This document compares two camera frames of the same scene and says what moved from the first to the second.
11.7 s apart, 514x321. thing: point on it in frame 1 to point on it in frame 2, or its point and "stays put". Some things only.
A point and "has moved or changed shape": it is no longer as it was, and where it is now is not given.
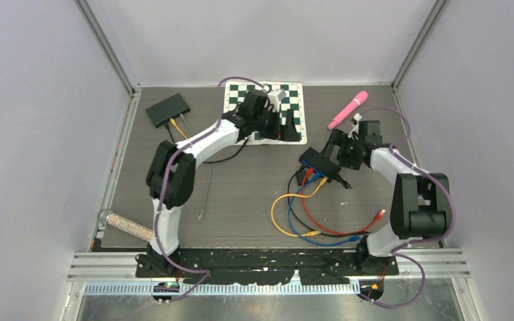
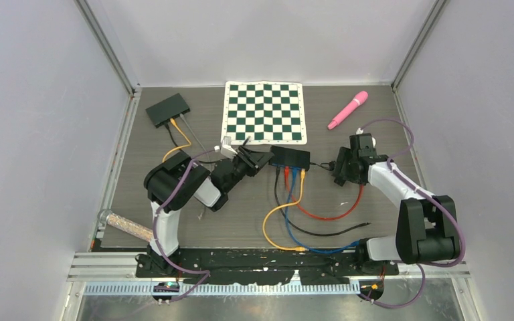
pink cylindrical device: x=360 y=98 stays put
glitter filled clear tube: x=106 y=217 stays put
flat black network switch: x=172 y=107 stays put
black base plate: x=256 y=267 stays put
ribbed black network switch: x=320 y=163 has moved or changed shape
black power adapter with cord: x=300 y=177 has moved or changed shape
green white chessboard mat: x=235 y=91 stays put
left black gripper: x=288 y=132 to x=256 y=158
